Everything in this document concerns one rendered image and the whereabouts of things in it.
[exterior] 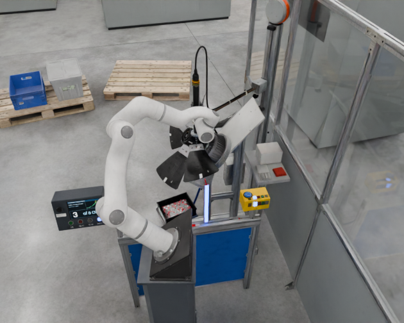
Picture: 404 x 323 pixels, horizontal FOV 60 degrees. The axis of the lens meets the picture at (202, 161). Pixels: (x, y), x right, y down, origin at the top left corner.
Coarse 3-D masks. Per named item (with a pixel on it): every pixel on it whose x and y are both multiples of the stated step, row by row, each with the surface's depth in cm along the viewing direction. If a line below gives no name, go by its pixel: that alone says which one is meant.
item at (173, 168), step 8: (176, 152) 236; (168, 160) 238; (176, 160) 235; (184, 160) 234; (160, 168) 241; (168, 168) 238; (176, 168) 235; (184, 168) 234; (160, 176) 240; (168, 176) 237; (176, 176) 235; (168, 184) 237; (176, 184) 234
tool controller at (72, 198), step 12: (60, 192) 188; (72, 192) 188; (84, 192) 187; (96, 192) 187; (60, 204) 182; (72, 204) 183; (84, 204) 184; (60, 216) 185; (84, 216) 187; (96, 216) 189; (60, 228) 188; (72, 228) 190
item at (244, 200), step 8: (240, 192) 212; (256, 192) 211; (264, 192) 211; (240, 200) 214; (248, 200) 207; (256, 200) 207; (264, 200) 208; (248, 208) 210; (256, 208) 212; (264, 208) 213
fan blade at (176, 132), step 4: (172, 128) 256; (176, 128) 249; (172, 132) 257; (176, 132) 250; (180, 132) 244; (172, 136) 258; (176, 136) 251; (180, 136) 246; (176, 140) 254; (180, 140) 249; (172, 144) 261; (176, 144) 256; (180, 144) 252; (172, 148) 263
